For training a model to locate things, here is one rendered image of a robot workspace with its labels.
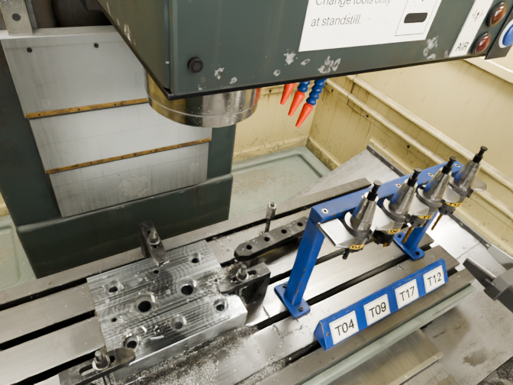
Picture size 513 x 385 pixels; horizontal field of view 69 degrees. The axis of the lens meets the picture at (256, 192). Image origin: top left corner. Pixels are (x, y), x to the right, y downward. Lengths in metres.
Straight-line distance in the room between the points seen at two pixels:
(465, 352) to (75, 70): 1.30
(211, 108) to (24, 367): 0.70
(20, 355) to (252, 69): 0.82
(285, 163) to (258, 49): 1.67
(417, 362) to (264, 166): 1.12
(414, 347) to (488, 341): 0.23
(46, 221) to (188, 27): 1.03
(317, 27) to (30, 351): 0.86
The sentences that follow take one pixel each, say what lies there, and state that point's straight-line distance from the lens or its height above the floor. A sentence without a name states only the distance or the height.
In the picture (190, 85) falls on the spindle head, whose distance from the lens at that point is 0.29.
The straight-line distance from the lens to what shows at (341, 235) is 0.75.
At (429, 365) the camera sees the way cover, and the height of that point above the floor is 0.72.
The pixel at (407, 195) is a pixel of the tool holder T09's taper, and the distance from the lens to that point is 0.81.
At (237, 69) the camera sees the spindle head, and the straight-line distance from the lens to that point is 0.30.
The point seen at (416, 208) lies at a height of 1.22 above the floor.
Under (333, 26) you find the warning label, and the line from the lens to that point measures 0.34.
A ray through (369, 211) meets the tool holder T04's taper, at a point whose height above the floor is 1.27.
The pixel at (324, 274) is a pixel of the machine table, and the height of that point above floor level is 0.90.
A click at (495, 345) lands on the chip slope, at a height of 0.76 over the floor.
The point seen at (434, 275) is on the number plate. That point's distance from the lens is 1.17.
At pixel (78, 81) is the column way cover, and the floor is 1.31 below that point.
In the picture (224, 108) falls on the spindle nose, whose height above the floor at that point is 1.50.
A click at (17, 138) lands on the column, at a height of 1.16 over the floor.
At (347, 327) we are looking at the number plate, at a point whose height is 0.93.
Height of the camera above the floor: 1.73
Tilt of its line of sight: 41 degrees down
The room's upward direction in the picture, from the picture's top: 10 degrees clockwise
